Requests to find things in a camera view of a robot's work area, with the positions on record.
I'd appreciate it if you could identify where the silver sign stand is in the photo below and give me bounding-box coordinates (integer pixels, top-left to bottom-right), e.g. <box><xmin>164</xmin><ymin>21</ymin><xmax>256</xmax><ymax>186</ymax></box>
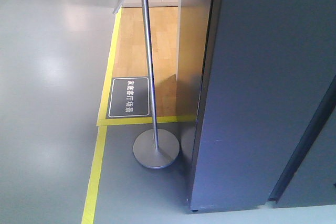
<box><xmin>112</xmin><ymin>0</ymin><xmax>181</xmax><ymax>169</ymax></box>

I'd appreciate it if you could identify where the dark floor label sign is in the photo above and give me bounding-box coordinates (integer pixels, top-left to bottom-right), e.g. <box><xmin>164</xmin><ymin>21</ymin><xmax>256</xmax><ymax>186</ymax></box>
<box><xmin>106</xmin><ymin>77</ymin><xmax>150</xmax><ymax>119</ymax></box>

